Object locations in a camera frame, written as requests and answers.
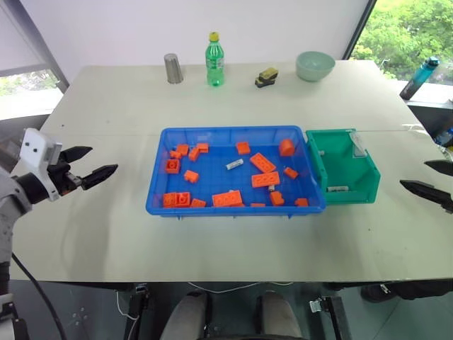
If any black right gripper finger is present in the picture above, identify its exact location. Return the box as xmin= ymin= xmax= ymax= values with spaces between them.
xmin=423 ymin=159 xmax=453 ymax=176
xmin=399 ymin=179 xmax=453 ymax=215

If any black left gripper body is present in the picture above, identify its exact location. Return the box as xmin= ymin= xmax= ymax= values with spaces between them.
xmin=47 ymin=159 xmax=85 ymax=197

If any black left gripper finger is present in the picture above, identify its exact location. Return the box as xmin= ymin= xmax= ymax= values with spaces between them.
xmin=59 ymin=145 xmax=94 ymax=165
xmin=81 ymin=164 xmax=119 ymax=191

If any green plastic bin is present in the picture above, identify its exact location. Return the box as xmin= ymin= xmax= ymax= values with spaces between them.
xmin=305 ymin=128 xmax=382 ymax=207

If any blue object on windowsill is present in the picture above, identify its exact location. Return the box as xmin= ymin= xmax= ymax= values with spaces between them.
xmin=433 ymin=127 xmax=453 ymax=148

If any clear plastic label plate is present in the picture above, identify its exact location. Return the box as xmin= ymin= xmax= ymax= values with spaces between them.
xmin=350 ymin=132 xmax=369 ymax=159

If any blue water bottle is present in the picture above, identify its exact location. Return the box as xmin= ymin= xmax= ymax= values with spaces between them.
xmin=399 ymin=56 xmax=440 ymax=101

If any dark bag under table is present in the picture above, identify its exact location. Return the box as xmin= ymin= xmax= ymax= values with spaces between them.
xmin=360 ymin=281 xmax=453 ymax=302

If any blue plastic tray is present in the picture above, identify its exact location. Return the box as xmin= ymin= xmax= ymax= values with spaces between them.
xmin=145 ymin=125 xmax=327 ymax=219

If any stainless steel cup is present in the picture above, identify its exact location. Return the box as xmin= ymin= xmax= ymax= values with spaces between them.
xmin=164 ymin=53 xmax=185 ymax=85

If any long orange building block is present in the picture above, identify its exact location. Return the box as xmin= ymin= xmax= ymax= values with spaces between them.
xmin=212 ymin=190 xmax=245 ymax=208
xmin=249 ymin=152 xmax=277 ymax=174
xmin=251 ymin=171 xmax=280 ymax=188

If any small orange plastic brick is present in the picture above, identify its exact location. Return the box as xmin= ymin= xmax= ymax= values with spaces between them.
xmin=278 ymin=139 xmax=296 ymax=157

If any mint green bowl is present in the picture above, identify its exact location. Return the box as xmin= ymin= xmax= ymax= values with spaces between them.
xmin=295 ymin=51 xmax=336 ymax=83

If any green plastic soda bottle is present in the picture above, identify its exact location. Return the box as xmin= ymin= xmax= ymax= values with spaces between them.
xmin=204 ymin=32 xmax=227 ymax=88

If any grey rounded shape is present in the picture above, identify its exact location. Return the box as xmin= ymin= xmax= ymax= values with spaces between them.
xmin=256 ymin=292 xmax=304 ymax=340
xmin=159 ymin=292 xmax=210 ymax=340

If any yellow and black toy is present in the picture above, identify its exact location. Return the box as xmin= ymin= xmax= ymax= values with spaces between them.
xmin=253 ymin=67 xmax=279 ymax=89

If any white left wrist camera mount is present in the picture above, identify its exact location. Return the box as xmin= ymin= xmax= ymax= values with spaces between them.
xmin=19 ymin=128 xmax=64 ymax=203

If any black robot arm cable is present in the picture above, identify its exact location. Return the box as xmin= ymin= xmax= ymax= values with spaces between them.
xmin=11 ymin=253 xmax=67 ymax=340

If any black table frame bracket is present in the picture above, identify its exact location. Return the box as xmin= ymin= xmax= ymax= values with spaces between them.
xmin=127 ymin=283 xmax=149 ymax=340
xmin=309 ymin=295 xmax=355 ymax=340

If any white thin cable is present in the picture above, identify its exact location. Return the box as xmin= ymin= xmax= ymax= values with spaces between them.
xmin=116 ymin=282 xmax=294 ymax=319

